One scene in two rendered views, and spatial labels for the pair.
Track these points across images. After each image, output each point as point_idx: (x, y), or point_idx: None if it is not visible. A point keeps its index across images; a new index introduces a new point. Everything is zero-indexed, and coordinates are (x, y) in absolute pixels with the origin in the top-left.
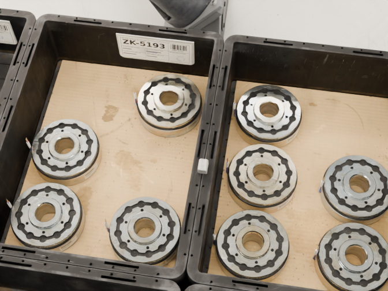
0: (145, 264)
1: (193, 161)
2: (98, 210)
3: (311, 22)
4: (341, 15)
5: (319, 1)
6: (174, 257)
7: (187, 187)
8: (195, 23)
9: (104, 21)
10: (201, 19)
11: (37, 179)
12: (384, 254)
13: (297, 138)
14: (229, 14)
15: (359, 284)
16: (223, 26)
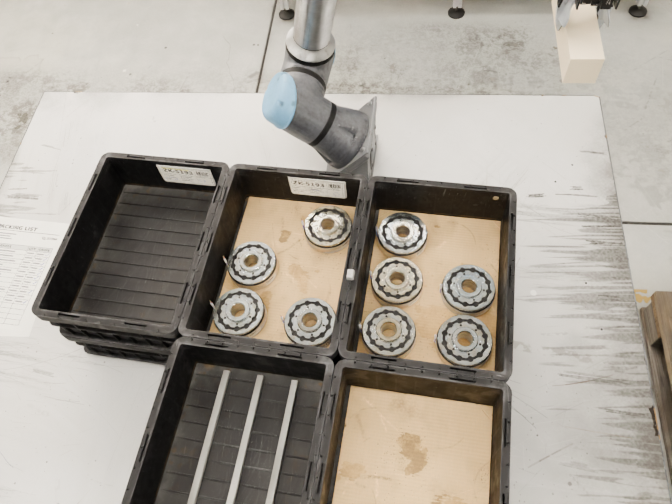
0: None
1: None
2: (276, 308)
3: (441, 160)
4: (465, 154)
5: (448, 143)
6: None
7: None
8: (349, 165)
9: (278, 168)
10: (354, 162)
11: (231, 286)
12: (486, 338)
13: (424, 252)
14: (377, 155)
15: (467, 360)
16: (372, 166)
